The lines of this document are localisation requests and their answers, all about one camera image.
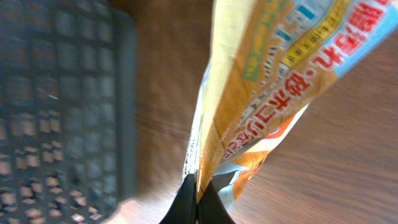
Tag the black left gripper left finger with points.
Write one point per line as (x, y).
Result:
(183, 207)

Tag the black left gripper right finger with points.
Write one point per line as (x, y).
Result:
(210, 209)

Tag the yellow wet wipes pack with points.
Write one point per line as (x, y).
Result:
(269, 59)

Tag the grey plastic mesh basket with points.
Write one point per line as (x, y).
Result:
(67, 93)

